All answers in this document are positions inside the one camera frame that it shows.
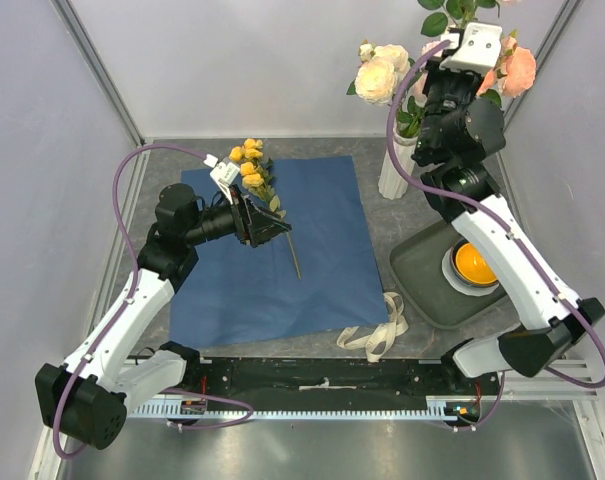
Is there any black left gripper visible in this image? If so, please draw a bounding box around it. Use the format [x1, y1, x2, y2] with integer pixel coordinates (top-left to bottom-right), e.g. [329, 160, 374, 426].
[185, 182, 292, 248]

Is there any double pink rose stem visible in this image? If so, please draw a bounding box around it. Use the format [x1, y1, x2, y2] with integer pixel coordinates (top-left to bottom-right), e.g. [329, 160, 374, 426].
[407, 73, 427, 138]

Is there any yellow rose stem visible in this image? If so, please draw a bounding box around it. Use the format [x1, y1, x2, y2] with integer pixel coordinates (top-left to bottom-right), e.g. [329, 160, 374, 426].
[226, 137, 303, 279]

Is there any pink rose stem with bud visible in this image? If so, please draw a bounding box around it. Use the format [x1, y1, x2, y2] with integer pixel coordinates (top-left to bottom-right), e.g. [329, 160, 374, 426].
[421, 41, 442, 58]

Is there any cream white rose stem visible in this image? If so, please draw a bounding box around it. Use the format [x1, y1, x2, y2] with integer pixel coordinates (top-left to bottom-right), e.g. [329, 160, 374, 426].
[346, 41, 411, 106]

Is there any peach pink rose stem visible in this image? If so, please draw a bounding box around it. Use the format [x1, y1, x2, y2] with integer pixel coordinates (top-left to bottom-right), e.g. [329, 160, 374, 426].
[477, 30, 537, 105]

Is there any small pink rose stem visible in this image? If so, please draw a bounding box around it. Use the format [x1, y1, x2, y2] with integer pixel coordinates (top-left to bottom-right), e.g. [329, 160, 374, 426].
[417, 0, 516, 38]

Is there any blue wrapping paper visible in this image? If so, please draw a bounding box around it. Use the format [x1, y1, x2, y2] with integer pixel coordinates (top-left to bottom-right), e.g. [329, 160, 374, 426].
[169, 156, 387, 349]

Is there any cream ribbon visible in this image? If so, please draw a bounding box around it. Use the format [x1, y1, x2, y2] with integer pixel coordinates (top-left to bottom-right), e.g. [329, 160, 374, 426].
[336, 292, 409, 363]

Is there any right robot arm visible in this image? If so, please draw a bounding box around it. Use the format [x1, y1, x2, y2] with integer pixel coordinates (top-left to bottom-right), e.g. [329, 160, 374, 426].
[413, 60, 605, 394]

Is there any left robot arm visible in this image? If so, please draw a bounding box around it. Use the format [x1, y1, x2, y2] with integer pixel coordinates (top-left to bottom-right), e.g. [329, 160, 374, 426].
[35, 183, 292, 458]

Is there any white ribbed vase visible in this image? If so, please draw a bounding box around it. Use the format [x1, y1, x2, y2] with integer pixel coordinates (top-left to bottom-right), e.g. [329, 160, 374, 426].
[378, 133, 417, 200]

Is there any dark green tray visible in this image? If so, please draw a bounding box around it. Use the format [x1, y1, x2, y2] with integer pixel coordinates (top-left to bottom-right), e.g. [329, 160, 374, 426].
[389, 221, 508, 330]

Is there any orange bowl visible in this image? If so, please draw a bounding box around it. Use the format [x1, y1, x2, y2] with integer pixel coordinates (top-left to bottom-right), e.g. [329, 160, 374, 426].
[452, 240, 498, 287]

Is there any white plate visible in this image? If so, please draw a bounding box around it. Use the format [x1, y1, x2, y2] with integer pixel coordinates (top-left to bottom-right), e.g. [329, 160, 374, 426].
[441, 248, 499, 297]

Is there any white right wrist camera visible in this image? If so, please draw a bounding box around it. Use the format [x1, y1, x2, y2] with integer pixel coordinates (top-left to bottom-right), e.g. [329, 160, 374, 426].
[440, 21, 503, 75]

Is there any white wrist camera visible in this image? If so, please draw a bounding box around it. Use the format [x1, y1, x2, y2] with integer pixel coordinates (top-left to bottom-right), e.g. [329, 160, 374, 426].
[203, 154, 240, 197]
[440, 21, 503, 75]

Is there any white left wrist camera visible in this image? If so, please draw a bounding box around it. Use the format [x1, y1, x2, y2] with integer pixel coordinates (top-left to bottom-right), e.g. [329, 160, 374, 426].
[203, 154, 240, 197]

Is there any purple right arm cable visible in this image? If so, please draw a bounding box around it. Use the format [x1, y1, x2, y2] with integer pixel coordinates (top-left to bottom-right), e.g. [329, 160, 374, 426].
[385, 39, 605, 432]

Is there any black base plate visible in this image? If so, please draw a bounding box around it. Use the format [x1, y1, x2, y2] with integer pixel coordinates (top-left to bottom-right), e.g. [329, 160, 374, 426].
[144, 355, 483, 414]

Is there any slotted cable duct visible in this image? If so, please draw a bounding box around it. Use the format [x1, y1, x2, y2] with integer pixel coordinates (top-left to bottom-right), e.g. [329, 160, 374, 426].
[129, 396, 479, 421]

